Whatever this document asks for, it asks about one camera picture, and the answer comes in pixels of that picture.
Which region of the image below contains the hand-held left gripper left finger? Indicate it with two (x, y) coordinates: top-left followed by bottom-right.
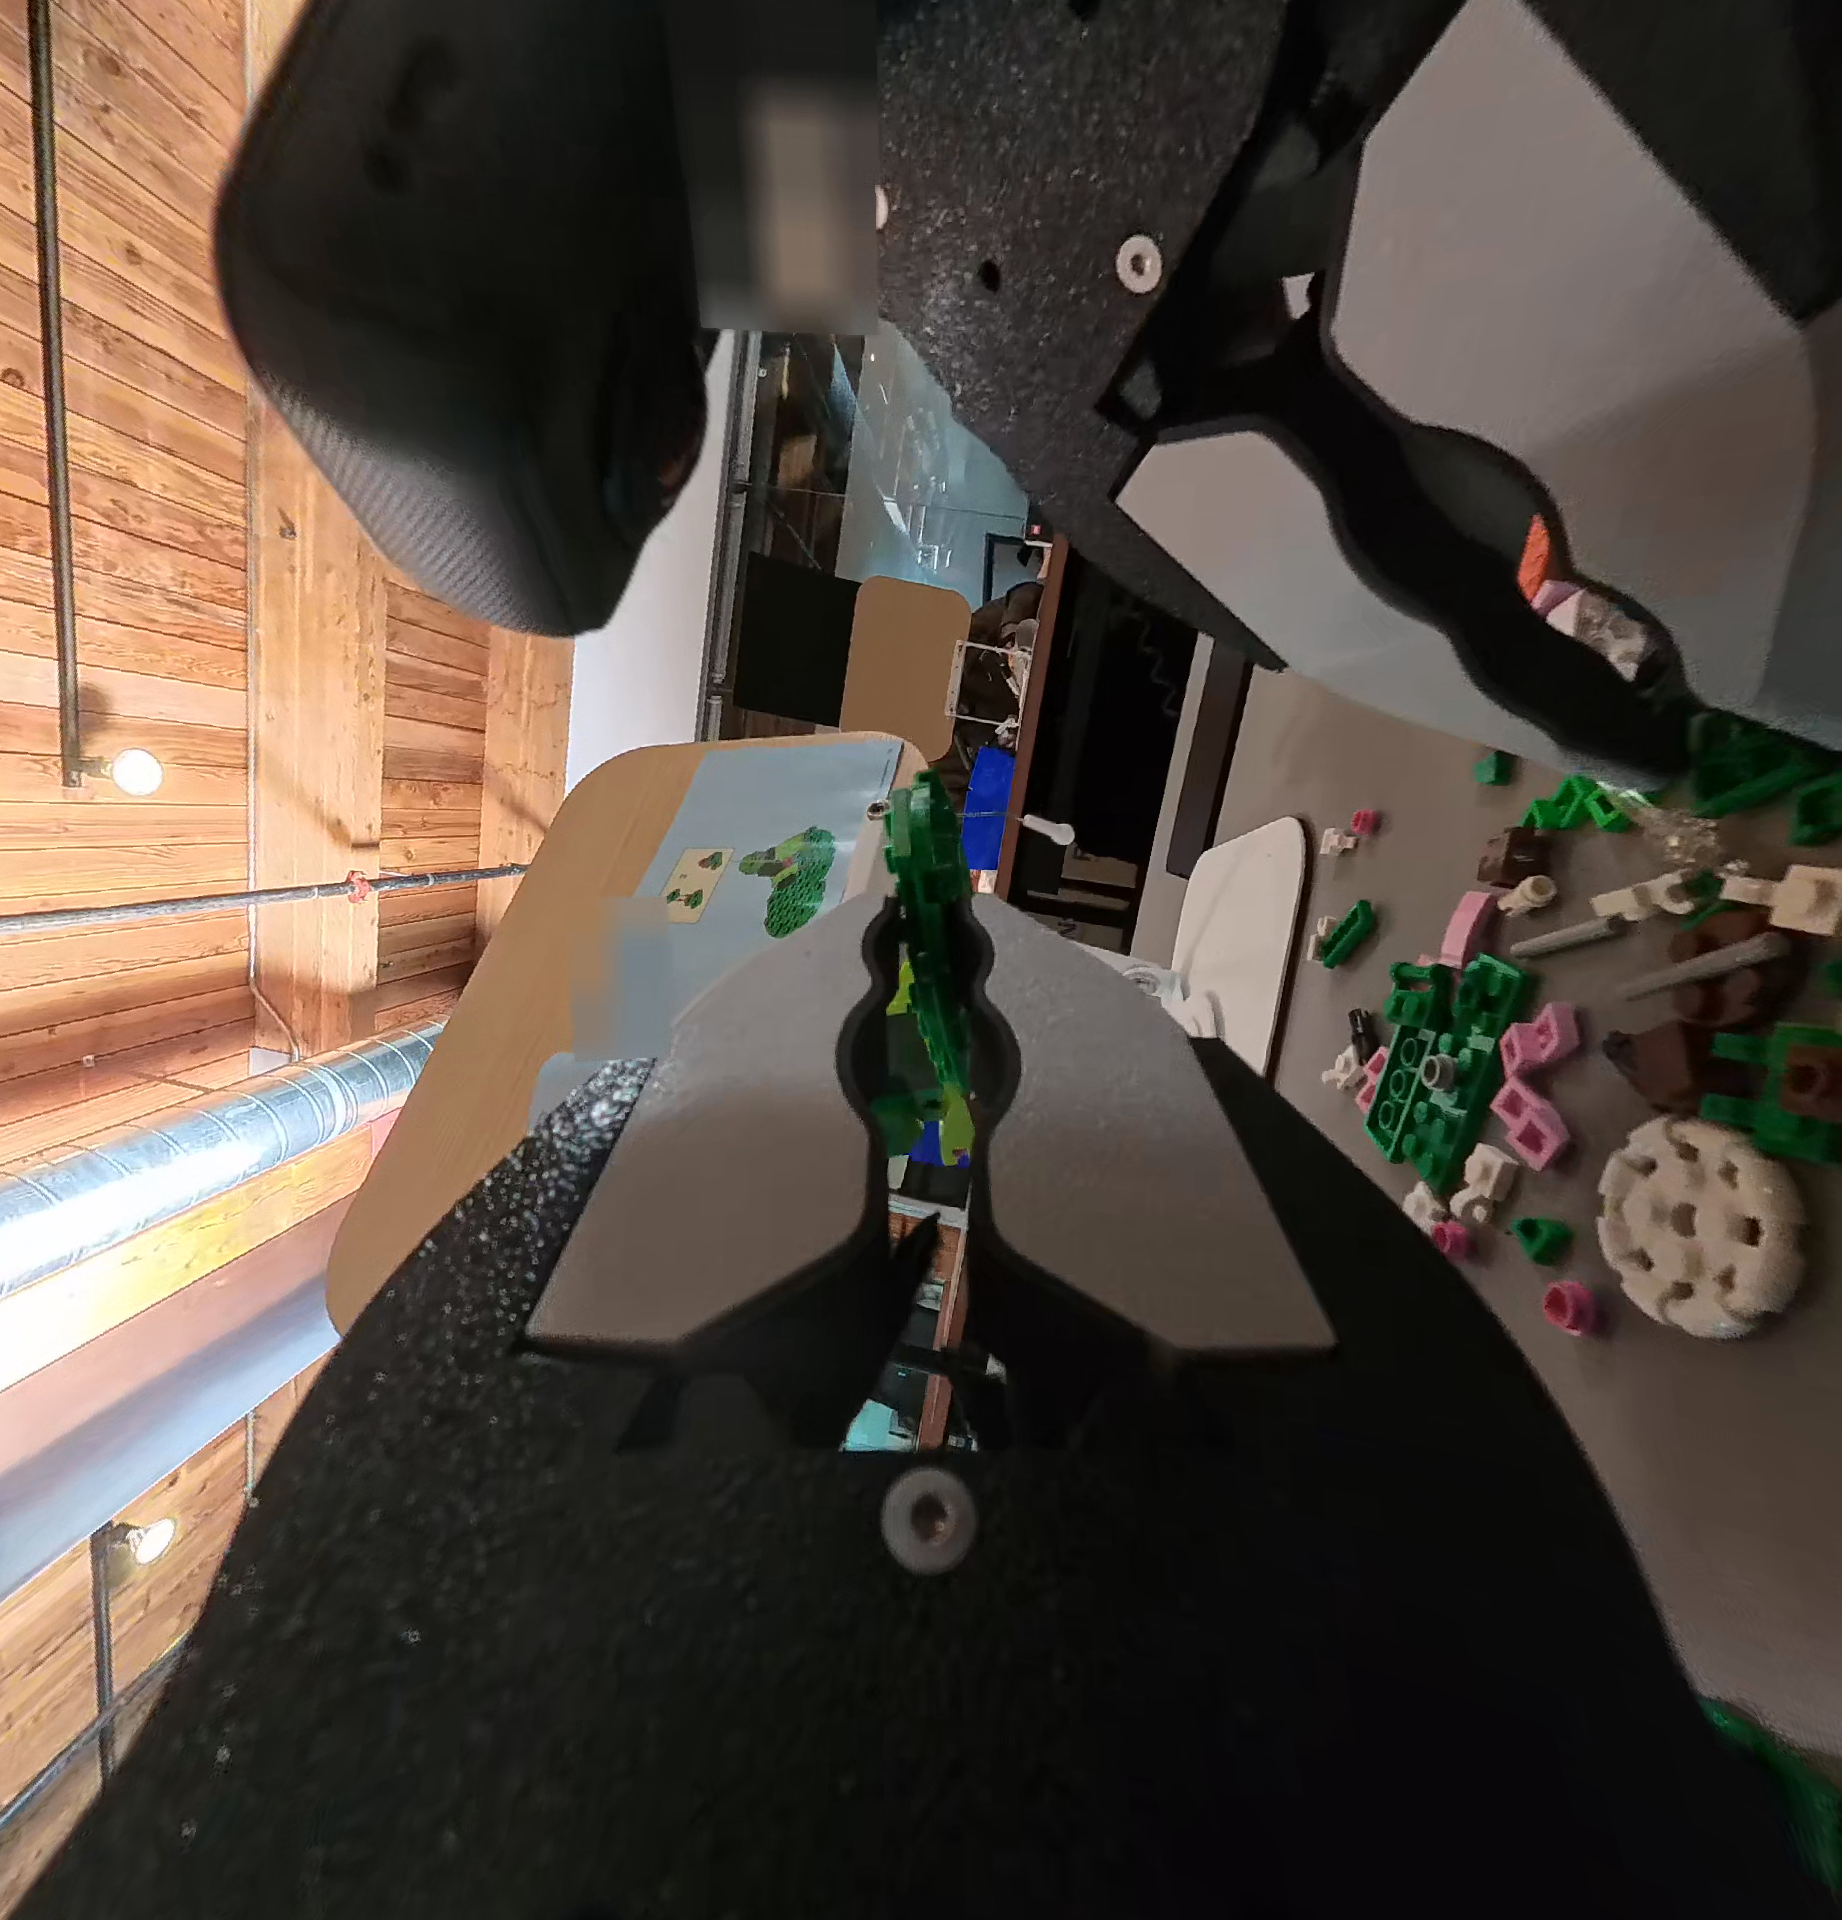
(521, 898), (924, 1371)

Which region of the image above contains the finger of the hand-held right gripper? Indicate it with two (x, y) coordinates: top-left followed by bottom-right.
(1114, 374), (1691, 778)
(1315, 0), (1842, 754)

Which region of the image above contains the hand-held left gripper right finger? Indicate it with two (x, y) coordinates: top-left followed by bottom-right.
(956, 898), (1342, 1358)

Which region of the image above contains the green lego base build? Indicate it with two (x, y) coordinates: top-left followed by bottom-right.
(866, 768), (986, 1175)

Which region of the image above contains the green lego plate assembly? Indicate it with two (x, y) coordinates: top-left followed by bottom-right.
(1363, 958), (1539, 1194)

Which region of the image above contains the white round lego piece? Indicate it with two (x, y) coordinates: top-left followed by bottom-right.
(1597, 1116), (1811, 1341)

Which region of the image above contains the pile of green pink lego pieces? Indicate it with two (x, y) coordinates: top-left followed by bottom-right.
(1309, 705), (1842, 1344)

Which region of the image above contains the black flat panel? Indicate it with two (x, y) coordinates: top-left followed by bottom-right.
(1167, 638), (1257, 888)

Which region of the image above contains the book stand with white base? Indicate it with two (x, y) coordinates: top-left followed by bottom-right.
(328, 733), (1314, 1337)

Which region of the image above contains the light wooden table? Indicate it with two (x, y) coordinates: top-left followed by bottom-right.
(841, 578), (977, 742)

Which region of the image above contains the instruction booklet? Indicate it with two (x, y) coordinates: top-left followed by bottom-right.
(570, 736), (904, 1103)

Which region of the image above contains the black ceiling pipe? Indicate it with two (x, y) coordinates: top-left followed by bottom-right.
(29, 0), (89, 790)

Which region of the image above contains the black screen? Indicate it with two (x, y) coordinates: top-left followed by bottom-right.
(731, 549), (866, 728)

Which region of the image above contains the grey sprinkler pipe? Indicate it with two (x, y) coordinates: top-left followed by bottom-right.
(0, 863), (532, 944)

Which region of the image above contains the silver air duct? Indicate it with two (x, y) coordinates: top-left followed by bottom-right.
(0, 1018), (457, 1631)

